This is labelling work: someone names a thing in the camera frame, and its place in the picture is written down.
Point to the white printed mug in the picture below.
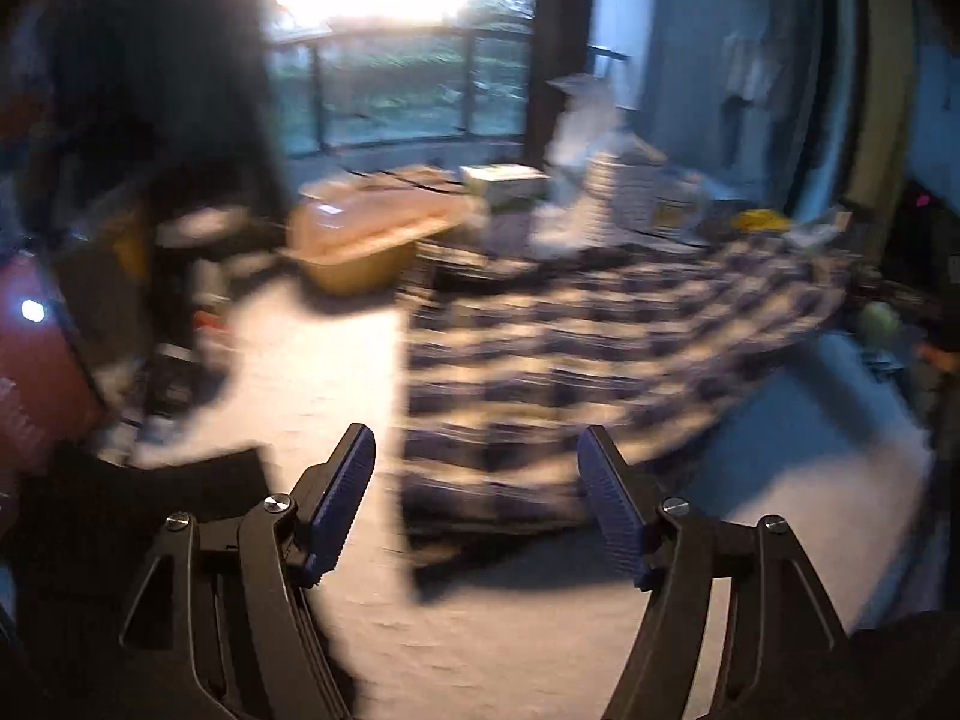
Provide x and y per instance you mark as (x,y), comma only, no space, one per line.
(679,206)

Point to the hanging clothes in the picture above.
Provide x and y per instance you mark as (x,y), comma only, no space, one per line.
(750,67)

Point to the yellow lidded food container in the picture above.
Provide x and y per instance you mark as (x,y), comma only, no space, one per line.
(352,247)

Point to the white textured tablecloth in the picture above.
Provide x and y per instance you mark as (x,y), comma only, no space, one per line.
(322,375)

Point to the plaid pants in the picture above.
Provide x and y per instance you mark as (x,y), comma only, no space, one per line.
(570,345)

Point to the tablet with red screen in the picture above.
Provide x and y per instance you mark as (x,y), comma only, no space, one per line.
(37,375)

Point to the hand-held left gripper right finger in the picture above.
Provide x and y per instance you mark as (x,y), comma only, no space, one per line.
(611,502)

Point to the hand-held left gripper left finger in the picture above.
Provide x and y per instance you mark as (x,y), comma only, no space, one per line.
(341,495)

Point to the yellow door frame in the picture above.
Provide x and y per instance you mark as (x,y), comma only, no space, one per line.
(885,90)

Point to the yellow plastic bag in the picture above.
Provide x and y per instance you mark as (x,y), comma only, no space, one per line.
(757,221)

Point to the dark curtain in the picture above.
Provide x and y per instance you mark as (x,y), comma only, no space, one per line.
(172,52)

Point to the brown cardboard box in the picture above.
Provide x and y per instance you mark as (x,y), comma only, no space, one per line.
(127,240)

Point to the black balcony railing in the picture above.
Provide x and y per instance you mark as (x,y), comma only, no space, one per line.
(468,82)

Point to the white plastic bag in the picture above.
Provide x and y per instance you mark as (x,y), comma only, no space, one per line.
(585,112)

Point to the white green milk carton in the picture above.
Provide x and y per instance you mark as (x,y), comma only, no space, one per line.
(506,184)

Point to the white perforated basket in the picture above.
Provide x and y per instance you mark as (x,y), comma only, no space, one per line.
(622,195)

